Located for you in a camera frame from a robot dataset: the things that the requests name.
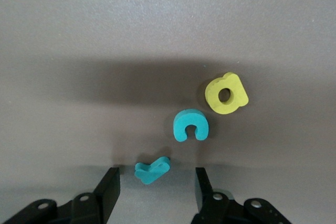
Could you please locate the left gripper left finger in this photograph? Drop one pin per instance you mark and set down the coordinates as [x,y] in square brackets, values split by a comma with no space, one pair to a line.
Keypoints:
[105,203]

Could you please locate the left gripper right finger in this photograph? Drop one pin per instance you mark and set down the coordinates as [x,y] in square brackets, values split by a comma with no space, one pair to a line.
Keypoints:
[210,208]

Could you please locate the teal foam letter c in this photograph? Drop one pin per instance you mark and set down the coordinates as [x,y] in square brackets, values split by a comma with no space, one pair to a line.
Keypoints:
[190,119]

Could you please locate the teal foam letter r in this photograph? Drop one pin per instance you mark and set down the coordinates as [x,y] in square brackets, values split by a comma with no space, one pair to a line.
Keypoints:
[149,174]

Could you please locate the yellow foam letter a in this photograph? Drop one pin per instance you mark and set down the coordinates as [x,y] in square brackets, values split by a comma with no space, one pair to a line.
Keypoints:
[236,100]

